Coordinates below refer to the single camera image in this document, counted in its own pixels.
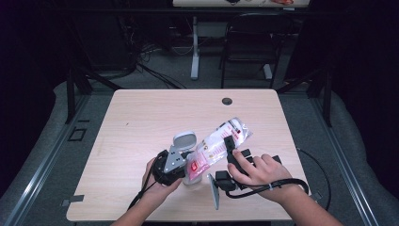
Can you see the orange item on background table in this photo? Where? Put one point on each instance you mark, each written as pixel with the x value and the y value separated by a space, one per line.
pixel 282 1

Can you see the white jar with hinged lid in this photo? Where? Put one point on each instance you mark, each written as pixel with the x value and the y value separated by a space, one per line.
pixel 185 141

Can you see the person's left hand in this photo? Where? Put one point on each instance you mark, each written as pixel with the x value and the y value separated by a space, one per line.
pixel 156 191

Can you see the black folding chair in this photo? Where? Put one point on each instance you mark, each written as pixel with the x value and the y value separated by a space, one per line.
pixel 255 40

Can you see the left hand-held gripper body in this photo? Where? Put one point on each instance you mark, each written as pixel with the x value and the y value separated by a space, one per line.
pixel 174 161

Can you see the person's right hand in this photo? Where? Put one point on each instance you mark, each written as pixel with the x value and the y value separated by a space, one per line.
pixel 266 175

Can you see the white table leg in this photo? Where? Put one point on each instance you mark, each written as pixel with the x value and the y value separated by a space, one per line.
pixel 195 50

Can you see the white table foot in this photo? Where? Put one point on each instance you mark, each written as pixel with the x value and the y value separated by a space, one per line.
pixel 267 72

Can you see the aluminium floor rail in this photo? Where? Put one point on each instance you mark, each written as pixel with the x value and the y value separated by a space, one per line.
pixel 44 169
pixel 351 185

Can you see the black table grommet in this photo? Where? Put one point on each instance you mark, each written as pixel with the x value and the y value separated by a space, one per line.
pixel 227 101

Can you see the black metal stand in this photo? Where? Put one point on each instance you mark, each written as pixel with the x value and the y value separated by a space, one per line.
pixel 70 94
pixel 327 97

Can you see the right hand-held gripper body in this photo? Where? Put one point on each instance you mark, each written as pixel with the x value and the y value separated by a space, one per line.
pixel 226 180

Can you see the red and white spouted pouch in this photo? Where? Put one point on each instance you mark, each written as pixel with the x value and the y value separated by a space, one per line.
pixel 216 144

